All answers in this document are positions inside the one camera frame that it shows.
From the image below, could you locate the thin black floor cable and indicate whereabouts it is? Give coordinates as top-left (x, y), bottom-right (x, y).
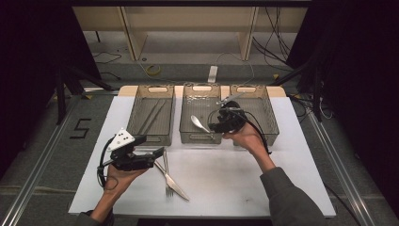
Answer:
top-left (92, 51), bottom-right (122, 81)

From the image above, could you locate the person's left hand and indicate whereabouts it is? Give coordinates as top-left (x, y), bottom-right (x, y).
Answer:
top-left (103, 165), bottom-right (149, 195)

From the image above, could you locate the black cable bundle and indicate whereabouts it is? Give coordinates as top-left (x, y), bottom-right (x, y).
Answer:
top-left (252, 7), bottom-right (295, 65)

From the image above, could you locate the left hand-held gripper cable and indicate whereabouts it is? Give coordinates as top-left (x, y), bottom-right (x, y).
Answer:
top-left (96, 137), bottom-right (121, 191)

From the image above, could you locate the grey plastic basket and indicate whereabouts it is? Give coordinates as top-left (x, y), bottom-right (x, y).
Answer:
top-left (125, 84), bottom-right (176, 147)
top-left (179, 83), bottom-right (224, 145)
top-left (229, 84), bottom-right (280, 147)

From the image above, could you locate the steel table knife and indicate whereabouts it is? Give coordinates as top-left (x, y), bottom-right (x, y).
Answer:
top-left (154, 159), bottom-right (191, 202)

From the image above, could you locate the right hand-held gripper cable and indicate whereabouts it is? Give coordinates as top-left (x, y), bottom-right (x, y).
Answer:
top-left (206, 106), bottom-right (273, 155)

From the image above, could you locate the person's right hand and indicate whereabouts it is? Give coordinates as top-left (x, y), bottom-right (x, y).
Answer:
top-left (222, 121), bottom-right (268, 156)

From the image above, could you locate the white table cover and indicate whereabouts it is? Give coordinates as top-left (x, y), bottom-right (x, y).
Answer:
top-left (68, 95), bottom-right (337, 218)

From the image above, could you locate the black metal stand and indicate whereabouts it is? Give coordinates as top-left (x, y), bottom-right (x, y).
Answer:
top-left (55, 67), bottom-right (114, 125)
top-left (269, 59), bottom-right (324, 121)

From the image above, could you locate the yellow tape roll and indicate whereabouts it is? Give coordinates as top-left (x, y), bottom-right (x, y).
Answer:
top-left (146, 64), bottom-right (162, 76)

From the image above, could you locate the long metal floor rail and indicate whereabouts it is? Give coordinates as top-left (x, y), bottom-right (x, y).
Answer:
top-left (0, 93), bottom-right (86, 226)
top-left (307, 111), bottom-right (375, 226)

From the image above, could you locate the hand-held gripper cable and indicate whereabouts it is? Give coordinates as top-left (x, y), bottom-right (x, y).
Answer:
top-left (96, 137), bottom-right (121, 191)
top-left (206, 106), bottom-right (273, 155)

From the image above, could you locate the white power strip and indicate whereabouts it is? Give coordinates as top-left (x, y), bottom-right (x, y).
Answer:
top-left (207, 65), bottom-right (218, 84)

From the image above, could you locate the beige wooden shelf unit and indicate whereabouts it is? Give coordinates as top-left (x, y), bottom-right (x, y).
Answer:
top-left (72, 6), bottom-right (309, 62)

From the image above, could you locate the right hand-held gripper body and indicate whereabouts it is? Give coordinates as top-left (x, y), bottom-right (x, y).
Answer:
top-left (215, 91), bottom-right (250, 134)

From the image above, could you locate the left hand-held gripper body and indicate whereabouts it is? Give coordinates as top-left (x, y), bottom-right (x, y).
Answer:
top-left (106, 127), bottom-right (157, 172)

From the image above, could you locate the short metal rail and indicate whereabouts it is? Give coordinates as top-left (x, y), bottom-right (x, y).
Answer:
top-left (82, 88), bottom-right (121, 96)

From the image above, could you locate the steel fork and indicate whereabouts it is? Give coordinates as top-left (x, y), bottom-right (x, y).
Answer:
top-left (162, 149), bottom-right (174, 198)

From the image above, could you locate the white floor cable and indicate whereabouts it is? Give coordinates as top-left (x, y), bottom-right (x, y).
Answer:
top-left (137, 51), bottom-right (255, 86)

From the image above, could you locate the white plastic spoon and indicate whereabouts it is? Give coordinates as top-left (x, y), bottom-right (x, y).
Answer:
top-left (190, 114), bottom-right (215, 136)

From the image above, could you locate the dark curtain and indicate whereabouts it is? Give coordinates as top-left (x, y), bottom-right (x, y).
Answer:
top-left (286, 0), bottom-right (399, 218)
top-left (0, 0), bottom-right (102, 177)

